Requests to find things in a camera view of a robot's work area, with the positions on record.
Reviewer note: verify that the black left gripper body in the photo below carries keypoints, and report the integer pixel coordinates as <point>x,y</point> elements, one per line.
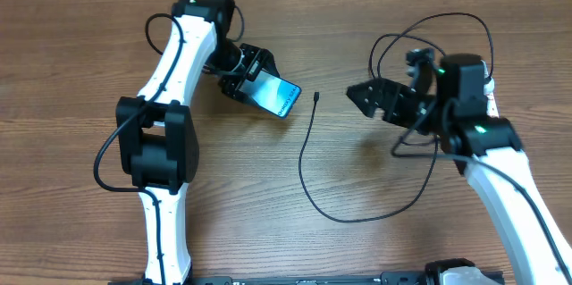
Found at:
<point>249,54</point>

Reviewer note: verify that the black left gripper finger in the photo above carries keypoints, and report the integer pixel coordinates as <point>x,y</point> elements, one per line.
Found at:
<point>229,89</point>
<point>268,64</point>

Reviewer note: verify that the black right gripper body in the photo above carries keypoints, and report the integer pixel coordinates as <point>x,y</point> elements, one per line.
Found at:
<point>408,108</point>

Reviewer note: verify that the blue Galaxy smartphone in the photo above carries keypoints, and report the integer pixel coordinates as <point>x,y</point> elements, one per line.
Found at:
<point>271,93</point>

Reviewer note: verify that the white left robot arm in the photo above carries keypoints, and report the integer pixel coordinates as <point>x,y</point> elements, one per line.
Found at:
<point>158,143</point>

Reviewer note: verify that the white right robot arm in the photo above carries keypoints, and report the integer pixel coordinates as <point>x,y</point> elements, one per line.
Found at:
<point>449,99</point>

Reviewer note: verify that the white power strip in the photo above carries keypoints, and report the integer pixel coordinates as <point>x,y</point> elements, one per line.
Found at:
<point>492,109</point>

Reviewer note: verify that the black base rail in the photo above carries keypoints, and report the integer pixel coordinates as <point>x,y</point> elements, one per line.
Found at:
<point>385,278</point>

